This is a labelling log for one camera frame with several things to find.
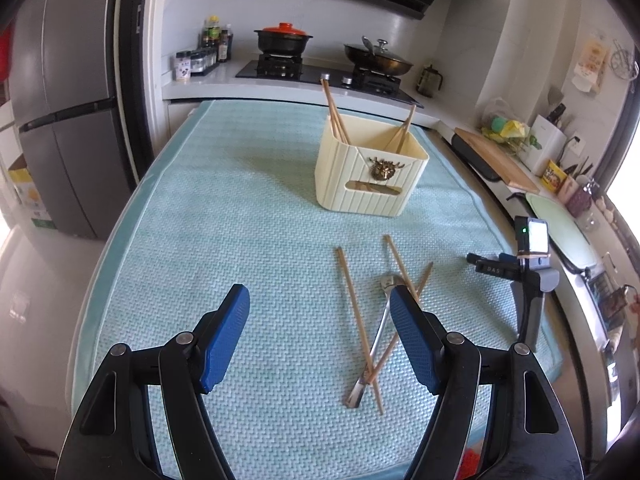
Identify red clothing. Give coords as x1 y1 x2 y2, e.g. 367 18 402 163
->
456 448 480 480

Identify spice jar rack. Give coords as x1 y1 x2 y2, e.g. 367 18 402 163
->
190 48 218 77

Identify white spice jar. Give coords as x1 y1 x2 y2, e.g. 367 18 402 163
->
174 51 191 81

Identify yellow green fruit bag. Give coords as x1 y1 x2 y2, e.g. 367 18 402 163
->
480 98 542 154

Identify green round tray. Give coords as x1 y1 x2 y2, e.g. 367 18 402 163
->
525 193 598 273

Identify black pot red lid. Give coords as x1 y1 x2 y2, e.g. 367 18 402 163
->
256 22 312 56

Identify white knife block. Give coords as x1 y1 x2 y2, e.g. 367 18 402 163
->
522 115 566 177

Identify black gas stove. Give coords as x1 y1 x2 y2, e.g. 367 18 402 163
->
235 54 424 108

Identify wall calendar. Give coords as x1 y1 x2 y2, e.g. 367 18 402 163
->
572 38 608 93

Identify yellow cup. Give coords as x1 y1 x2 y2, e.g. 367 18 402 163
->
540 159 567 194

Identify dark glass kettle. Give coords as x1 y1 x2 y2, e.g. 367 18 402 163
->
416 65 444 99

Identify cardboard box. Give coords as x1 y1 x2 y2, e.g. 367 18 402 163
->
8 155 56 230

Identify sauce bottles group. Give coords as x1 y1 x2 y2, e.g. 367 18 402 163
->
200 15 233 63

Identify wok with glass lid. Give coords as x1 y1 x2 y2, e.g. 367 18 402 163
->
344 36 413 77

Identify wooden cutting board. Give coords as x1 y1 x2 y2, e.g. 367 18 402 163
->
454 128 539 194

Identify grey refrigerator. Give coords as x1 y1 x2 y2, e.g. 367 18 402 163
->
9 0 153 240

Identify light blue table mat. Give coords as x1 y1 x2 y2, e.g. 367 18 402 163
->
69 98 564 480

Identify cream utensil holder box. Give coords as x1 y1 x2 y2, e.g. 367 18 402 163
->
314 114 430 218

